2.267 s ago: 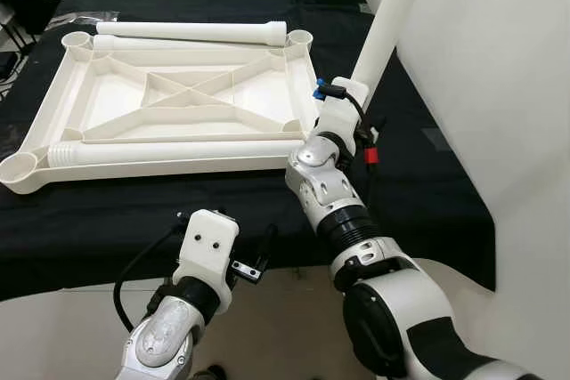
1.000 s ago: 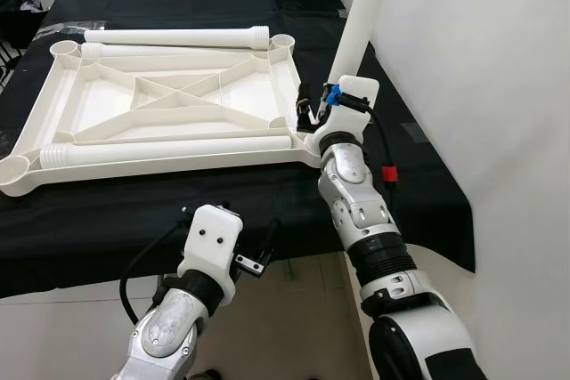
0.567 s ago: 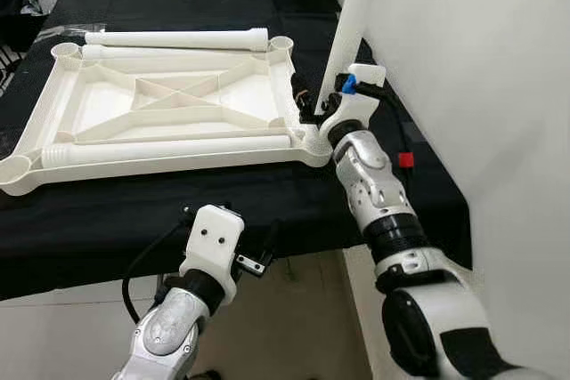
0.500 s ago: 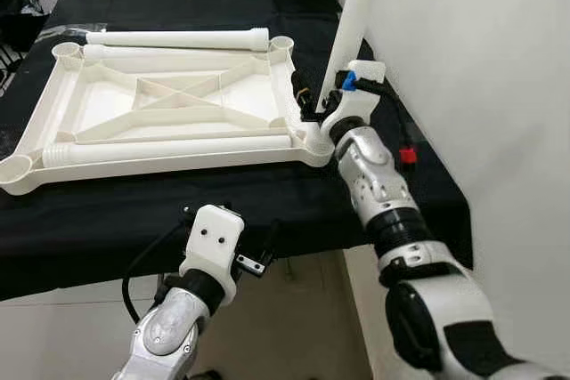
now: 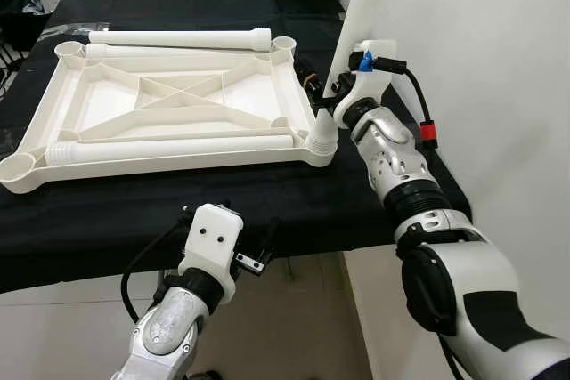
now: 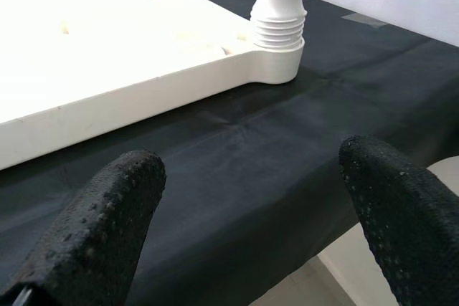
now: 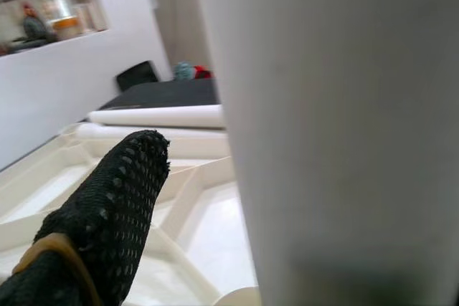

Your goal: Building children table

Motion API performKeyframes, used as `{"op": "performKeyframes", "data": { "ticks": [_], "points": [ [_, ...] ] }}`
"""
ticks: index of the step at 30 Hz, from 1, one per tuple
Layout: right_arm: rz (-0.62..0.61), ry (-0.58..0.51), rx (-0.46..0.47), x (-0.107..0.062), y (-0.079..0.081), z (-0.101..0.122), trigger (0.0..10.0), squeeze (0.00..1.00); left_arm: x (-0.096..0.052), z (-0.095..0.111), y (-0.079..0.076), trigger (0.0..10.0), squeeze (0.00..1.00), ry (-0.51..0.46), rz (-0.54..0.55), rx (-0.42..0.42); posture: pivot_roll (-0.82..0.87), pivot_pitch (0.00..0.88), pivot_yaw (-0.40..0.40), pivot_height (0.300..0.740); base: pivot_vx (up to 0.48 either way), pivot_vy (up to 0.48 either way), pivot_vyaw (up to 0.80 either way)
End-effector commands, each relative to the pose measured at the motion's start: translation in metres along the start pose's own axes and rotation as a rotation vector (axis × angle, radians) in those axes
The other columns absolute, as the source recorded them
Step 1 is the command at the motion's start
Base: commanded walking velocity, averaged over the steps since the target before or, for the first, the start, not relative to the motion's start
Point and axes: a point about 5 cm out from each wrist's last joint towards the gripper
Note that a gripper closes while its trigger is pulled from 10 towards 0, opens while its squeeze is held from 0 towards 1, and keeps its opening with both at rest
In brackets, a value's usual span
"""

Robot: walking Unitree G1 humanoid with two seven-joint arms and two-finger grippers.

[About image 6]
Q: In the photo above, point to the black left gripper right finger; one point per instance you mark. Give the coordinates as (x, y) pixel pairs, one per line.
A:
(405, 227)

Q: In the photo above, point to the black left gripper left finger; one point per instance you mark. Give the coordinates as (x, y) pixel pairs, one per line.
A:
(89, 238)

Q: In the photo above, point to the white plastic children table top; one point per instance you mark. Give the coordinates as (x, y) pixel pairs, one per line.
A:
(107, 105)

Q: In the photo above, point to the black tablecloth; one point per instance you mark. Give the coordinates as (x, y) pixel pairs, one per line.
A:
(251, 162)

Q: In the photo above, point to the clear tape strip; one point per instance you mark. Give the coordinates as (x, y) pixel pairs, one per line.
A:
(364, 19)

